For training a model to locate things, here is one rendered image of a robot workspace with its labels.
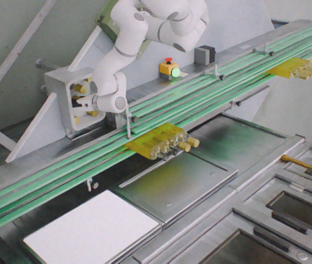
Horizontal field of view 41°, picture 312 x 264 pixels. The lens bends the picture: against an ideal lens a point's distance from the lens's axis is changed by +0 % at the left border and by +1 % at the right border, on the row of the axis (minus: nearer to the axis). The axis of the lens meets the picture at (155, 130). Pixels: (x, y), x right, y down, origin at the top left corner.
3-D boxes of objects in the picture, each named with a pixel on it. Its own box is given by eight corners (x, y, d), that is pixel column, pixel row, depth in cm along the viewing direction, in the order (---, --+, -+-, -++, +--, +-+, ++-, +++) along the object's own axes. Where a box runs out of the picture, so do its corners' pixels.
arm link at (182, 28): (160, 15, 148) (184, -21, 150) (172, 47, 171) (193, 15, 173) (183, 25, 145) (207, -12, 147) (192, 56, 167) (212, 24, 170)
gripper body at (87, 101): (93, 115, 162) (78, 114, 170) (113, 107, 168) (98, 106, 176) (88, 97, 160) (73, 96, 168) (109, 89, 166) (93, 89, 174)
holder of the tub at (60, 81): (63, 136, 183) (74, 142, 178) (54, 77, 170) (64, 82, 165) (95, 122, 193) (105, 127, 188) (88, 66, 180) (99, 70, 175)
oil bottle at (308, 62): (277, 64, 272) (319, 74, 254) (278, 56, 269) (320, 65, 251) (282, 62, 275) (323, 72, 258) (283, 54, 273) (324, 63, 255)
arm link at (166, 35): (152, 36, 168) (182, 44, 158) (170, 10, 170) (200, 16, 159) (164, 50, 175) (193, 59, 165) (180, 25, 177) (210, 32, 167)
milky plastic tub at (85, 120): (62, 126, 180) (74, 132, 175) (54, 77, 169) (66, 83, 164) (94, 112, 191) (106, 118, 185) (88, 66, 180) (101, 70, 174)
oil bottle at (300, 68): (267, 69, 265) (310, 80, 247) (268, 61, 263) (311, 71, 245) (272, 67, 269) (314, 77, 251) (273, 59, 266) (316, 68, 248)
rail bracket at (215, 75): (200, 75, 218) (221, 81, 210) (200, 61, 215) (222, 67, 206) (205, 73, 221) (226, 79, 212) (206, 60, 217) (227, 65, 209)
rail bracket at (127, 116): (116, 134, 186) (135, 143, 179) (112, 100, 178) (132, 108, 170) (121, 131, 188) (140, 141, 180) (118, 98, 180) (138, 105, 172)
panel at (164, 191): (18, 245, 155) (71, 298, 134) (17, 239, 154) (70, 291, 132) (181, 149, 209) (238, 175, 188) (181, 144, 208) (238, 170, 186)
